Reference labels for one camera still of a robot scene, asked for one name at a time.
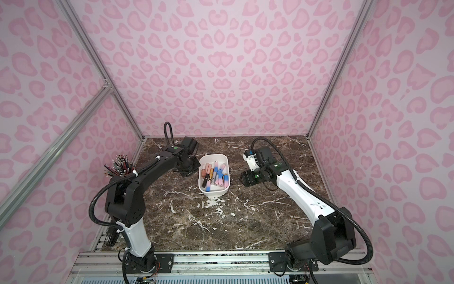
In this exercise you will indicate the bundle of coloured pencils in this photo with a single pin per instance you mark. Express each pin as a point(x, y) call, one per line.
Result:
point(121, 166)

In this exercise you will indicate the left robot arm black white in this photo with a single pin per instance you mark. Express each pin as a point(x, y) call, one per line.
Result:
point(125, 195)

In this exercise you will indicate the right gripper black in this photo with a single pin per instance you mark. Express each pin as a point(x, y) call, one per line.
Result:
point(246, 178)

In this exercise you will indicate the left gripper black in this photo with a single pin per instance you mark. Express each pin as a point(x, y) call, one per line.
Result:
point(191, 165)

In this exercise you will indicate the black stapler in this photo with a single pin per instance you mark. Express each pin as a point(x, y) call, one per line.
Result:
point(112, 236)

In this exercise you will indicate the white storage box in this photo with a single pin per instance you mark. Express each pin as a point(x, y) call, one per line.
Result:
point(223, 168)

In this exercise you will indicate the pink blue square lipstick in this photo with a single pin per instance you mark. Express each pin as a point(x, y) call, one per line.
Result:
point(226, 181)

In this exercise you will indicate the dark metallic lipstick tube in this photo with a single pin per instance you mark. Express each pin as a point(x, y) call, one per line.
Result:
point(205, 181)

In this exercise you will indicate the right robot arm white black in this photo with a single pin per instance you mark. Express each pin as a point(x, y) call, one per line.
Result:
point(333, 236)

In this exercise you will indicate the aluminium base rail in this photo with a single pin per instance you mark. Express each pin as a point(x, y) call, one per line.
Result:
point(217, 267)

